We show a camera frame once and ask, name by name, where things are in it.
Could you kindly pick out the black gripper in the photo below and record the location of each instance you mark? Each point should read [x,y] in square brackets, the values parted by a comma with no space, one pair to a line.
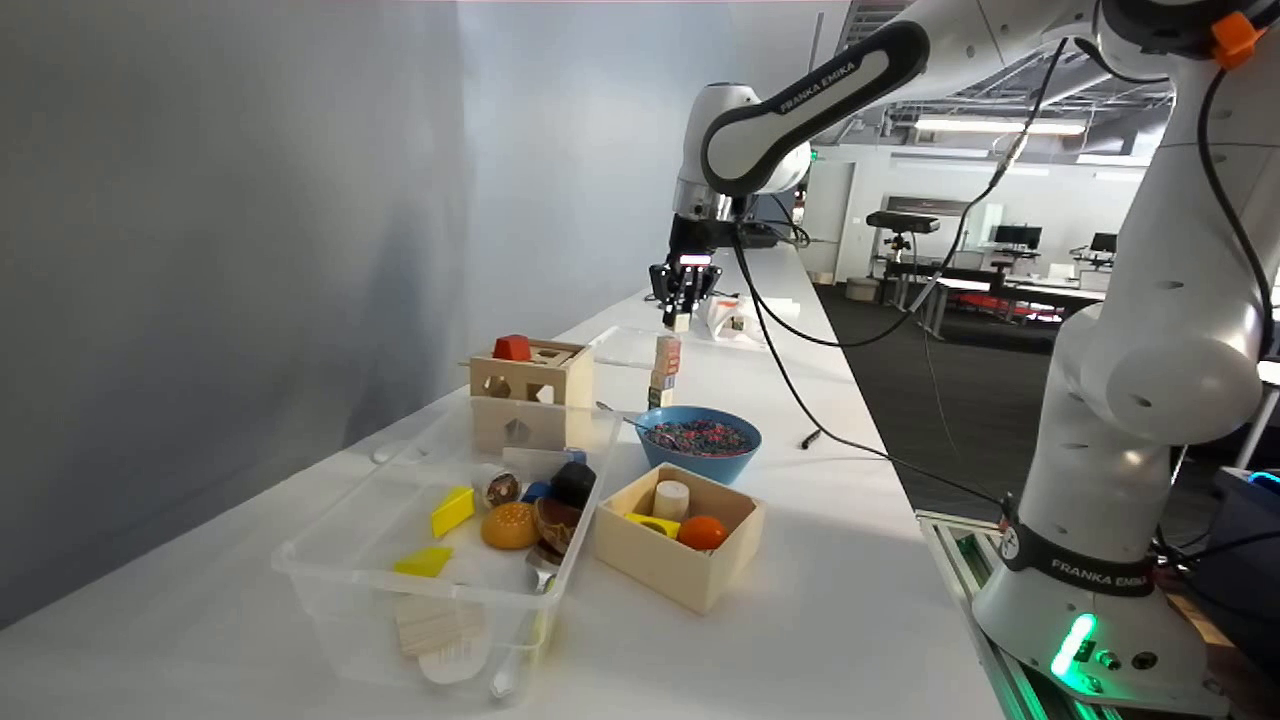
[687,270]

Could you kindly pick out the small wooden square block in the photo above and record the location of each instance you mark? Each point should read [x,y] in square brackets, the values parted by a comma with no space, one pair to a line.
[680,315]

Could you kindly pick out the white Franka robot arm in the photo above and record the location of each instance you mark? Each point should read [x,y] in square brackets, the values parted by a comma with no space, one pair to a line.
[1175,361]

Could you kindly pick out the wooden block with red one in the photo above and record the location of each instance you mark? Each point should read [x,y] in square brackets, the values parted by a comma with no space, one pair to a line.
[666,361]

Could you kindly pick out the wooden block with blue print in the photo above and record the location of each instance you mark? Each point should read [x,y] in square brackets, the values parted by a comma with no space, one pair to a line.
[666,380]

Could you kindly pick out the wooden block with line pattern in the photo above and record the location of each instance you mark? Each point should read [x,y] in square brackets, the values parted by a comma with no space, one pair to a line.
[661,397]

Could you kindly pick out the red cylinder block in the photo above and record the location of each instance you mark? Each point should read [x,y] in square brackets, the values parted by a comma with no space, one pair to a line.
[512,351]

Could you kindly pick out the white cylinder block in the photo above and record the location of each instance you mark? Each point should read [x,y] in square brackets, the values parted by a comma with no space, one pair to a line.
[670,500]

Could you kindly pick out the yellow arch block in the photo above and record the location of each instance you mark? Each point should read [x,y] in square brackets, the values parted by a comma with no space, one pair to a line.
[654,527]

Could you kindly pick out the orange round block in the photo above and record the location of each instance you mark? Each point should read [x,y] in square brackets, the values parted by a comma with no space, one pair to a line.
[700,533]

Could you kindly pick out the yellow wedge block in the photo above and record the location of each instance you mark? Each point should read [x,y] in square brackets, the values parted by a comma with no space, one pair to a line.
[455,512]

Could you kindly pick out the yellow flat block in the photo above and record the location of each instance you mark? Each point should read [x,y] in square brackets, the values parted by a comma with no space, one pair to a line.
[426,562]

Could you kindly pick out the clear plastic wrapper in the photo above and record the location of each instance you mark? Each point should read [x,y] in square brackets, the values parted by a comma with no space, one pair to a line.
[753,331]

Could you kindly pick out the metal spoon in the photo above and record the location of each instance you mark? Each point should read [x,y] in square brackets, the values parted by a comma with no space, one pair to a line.
[623,415]

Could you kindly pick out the coloured beads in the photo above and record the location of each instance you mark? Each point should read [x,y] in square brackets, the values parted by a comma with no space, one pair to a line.
[700,433]

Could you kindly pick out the blue bowl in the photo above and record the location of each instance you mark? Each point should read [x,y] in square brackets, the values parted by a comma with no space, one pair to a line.
[700,464]

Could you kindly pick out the black marker pen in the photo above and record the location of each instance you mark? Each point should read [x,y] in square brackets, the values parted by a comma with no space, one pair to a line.
[809,439]

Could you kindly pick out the wooden shape sorter box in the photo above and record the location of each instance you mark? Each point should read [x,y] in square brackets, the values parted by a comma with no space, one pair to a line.
[535,422]

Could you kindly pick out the black office chair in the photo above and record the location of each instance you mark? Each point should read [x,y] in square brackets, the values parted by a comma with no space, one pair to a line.
[900,225]

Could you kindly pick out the small blue toy piece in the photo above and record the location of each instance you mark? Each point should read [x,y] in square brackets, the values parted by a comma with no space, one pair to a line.
[537,493]

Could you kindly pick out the brown toy donut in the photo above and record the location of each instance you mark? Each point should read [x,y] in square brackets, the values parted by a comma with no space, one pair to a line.
[502,490]

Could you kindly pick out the dark red toy piece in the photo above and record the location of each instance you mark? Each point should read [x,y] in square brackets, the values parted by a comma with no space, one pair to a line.
[558,530]

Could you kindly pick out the open wooden box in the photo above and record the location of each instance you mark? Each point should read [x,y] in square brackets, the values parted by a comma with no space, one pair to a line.
[666,564]

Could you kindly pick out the orange-brown toy bun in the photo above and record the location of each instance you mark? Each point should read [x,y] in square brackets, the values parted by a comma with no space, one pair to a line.
[509,527]

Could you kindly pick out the background work desk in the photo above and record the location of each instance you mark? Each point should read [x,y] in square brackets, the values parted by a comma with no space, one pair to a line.
[1015,301]

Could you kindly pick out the black computer monitor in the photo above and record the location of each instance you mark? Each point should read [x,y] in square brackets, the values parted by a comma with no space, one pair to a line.
[1016,237]

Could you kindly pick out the ceiling light strip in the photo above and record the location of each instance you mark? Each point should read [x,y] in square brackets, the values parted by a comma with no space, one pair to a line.
[1003,125]

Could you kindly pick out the white round disc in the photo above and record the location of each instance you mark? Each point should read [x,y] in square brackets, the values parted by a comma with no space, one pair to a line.
[455,663]

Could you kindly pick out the clear plastic bin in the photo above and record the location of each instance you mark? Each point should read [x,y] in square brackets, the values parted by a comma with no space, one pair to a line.
[334,586]

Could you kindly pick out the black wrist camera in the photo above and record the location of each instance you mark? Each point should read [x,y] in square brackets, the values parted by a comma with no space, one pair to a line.
[753,234]

